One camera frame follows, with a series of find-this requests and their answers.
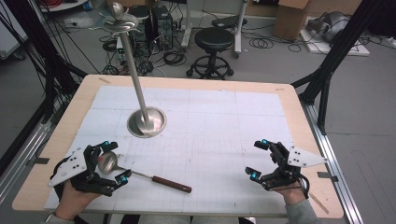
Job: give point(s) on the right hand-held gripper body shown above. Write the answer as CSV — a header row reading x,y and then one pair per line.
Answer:
x,y
295,161

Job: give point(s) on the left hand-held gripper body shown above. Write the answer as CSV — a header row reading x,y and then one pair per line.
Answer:
x,y
70,163

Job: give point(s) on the steel utensil stand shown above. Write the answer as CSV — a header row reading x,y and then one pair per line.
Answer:
x,y
146,123

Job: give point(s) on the person's right hand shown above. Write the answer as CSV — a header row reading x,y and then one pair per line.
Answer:
x,y
292,194

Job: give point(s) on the person's left hand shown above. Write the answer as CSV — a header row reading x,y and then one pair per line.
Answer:
x,y
73,202

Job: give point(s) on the black tape piece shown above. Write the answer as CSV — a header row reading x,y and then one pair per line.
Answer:
x,y
39,160
327,176

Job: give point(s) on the white grid mat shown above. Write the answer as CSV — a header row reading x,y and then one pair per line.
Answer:
x,y
202,124

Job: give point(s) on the white stand leg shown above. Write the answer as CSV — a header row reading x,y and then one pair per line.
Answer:
x,y
186,28
239,31

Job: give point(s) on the black round stool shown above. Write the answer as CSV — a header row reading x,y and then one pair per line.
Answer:
x,y
213,39

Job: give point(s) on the white flat board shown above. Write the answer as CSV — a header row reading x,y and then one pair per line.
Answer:
x,y
358,49

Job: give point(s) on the black flat device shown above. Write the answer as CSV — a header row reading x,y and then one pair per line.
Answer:
x,y
227,21

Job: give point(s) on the cardboard box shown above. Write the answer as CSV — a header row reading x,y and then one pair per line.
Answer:
x,y
291,18

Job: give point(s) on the black computer tower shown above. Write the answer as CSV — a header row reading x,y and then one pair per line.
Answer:
x,y
163,26

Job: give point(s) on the grey bag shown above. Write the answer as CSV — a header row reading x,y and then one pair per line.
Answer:
x,y
330,25

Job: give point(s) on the white cabinet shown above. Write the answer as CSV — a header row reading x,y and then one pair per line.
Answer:
x,y
9,34

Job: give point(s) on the aluminium rail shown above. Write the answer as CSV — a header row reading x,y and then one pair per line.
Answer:
x,y
336,174
18,161

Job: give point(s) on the black metal frame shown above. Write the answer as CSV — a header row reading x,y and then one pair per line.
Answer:
x,y
336,56
46,62

